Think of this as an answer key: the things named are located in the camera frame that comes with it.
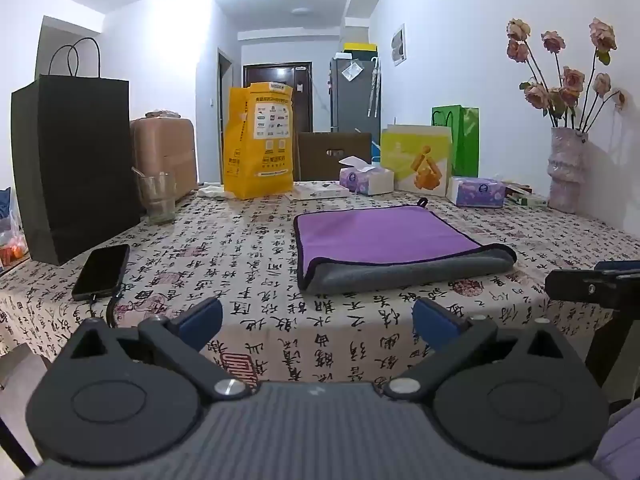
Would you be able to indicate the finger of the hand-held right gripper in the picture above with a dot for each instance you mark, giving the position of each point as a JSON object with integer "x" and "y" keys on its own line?
{"x": 620, "y": 266}
{"x": 575, "y": 287}

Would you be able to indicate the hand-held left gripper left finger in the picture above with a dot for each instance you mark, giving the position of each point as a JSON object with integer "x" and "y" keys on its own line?
{"x": 202, "y": 316}

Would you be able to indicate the dried pink roses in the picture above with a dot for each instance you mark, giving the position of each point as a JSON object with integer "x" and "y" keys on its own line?
{"x": 565, "y": 80}

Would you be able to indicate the brown cardboard box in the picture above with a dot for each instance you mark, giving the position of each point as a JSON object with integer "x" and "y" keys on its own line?
{"x": 335, "y": 155}

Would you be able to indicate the crumpled white tissue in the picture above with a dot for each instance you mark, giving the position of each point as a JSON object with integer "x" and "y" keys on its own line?
{"x": 212, "y": 191}

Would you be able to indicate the yellow printed bag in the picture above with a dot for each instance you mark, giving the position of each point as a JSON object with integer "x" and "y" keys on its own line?
{"x": 257, "y": 140}

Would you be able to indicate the pale textured vase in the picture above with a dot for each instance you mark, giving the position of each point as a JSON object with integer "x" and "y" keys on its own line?
{"x": 567, "y": 170}

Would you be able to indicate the green paper bag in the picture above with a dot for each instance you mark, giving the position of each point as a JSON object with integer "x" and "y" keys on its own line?
{"x": 462, "y": 135}

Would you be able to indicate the clear drinking glass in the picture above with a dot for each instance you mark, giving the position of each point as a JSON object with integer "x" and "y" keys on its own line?
{"x": 157, "y": 197}

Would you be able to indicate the flat white box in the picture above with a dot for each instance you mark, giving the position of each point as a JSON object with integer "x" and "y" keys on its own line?
{"x": 320, "y": 191}

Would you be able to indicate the open purple tissue box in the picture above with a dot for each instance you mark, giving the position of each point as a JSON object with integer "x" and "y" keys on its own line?
{"x": 367, "y": 177}

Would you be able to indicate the dark wooden door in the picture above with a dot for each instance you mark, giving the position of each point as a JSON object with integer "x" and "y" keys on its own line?
{"x": 277, "y": 95}

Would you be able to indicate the clear plastic bag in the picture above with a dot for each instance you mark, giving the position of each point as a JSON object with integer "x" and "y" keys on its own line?
{"x": 10, "y": 230}

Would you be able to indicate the white wall panel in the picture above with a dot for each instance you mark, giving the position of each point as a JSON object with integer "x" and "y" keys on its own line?
{"x": 398, "y": 45}

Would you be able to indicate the grey refrigerator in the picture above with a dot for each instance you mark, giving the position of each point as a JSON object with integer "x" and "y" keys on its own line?
{"x": 352, "y": 95}

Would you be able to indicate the yellow box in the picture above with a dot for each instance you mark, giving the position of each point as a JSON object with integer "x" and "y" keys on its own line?
{"x": 357, "y": 47}

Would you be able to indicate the pink suitcase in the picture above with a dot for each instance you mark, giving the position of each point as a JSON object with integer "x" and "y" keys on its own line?
{"x": 167, "y": 150}

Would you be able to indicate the small green and white box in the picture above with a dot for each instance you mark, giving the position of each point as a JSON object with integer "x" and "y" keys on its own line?
{"x": 525, "y": 196}

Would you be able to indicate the yellow-green gift bag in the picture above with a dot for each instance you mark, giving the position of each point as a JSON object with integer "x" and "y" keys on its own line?
{"x": 417, "y": 160}

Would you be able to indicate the person's purple clothing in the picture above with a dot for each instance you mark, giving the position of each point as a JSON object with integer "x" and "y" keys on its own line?
{"x": 620, "y": 440}

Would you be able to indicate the calligraphy printed tablecloth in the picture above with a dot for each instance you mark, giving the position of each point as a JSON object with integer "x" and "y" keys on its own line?
{"x": 240, "y": 260}

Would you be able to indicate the round ceiling lamp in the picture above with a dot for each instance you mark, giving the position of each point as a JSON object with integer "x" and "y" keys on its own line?
{"x": 301, "y": 11}

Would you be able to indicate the black smartphone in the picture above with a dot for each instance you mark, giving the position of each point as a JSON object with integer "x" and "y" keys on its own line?
{"x": 101, "y": 271}

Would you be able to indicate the closed purple tissue box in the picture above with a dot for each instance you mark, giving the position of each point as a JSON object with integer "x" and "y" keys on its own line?
{"x": 475, "y": 191}

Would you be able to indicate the black paper bag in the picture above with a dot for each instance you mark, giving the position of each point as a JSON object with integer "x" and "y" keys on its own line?
{"x": 70, "y": 160}

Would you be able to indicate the hanging umbrella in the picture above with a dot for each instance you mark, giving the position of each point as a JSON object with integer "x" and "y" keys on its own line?
{"x": 374, "y": 87}

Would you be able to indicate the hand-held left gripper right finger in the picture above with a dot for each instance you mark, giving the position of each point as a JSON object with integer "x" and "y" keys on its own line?
{"x": 432, "y": 317}

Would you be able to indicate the purple and grey towel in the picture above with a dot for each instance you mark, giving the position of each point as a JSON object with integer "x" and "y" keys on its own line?
{"x": 380, "y": 235}

